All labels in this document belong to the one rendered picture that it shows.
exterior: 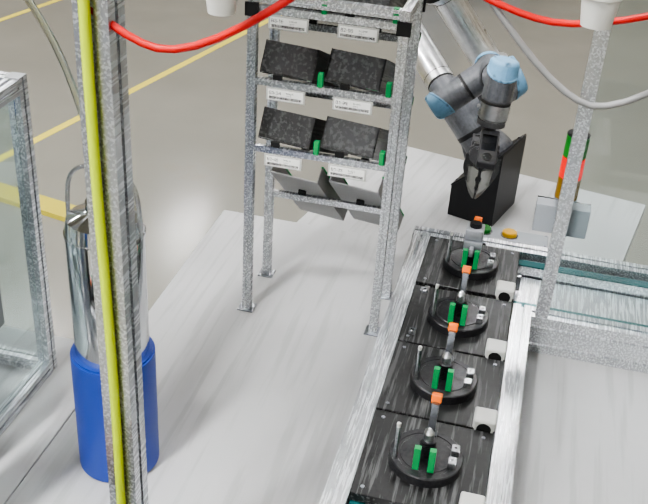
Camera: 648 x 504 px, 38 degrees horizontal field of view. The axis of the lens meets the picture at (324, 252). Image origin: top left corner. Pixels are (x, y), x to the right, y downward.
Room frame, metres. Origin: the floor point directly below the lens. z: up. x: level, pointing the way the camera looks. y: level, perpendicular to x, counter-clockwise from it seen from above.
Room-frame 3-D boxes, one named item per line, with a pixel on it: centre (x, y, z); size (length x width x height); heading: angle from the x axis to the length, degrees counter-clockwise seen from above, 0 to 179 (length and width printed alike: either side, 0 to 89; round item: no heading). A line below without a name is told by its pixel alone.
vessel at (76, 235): (1.41, 0.38, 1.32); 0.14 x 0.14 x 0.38
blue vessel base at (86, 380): (1.41, 0.38, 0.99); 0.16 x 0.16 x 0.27
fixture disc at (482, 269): (2.07, -0.37, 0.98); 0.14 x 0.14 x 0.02
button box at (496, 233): (2.26, -0.50, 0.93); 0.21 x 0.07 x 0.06; 78
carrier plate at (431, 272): (2.07, -0.37, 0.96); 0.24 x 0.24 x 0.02; 78
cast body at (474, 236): (2.06, -0.37, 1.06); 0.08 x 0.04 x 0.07; 168
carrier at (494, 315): (1.82, -0.32, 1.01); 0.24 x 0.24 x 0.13; 78
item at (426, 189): (2.57, -0.46, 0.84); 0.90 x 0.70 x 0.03; 66
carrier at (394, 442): (1.34, -0.22, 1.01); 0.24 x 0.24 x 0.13; 78
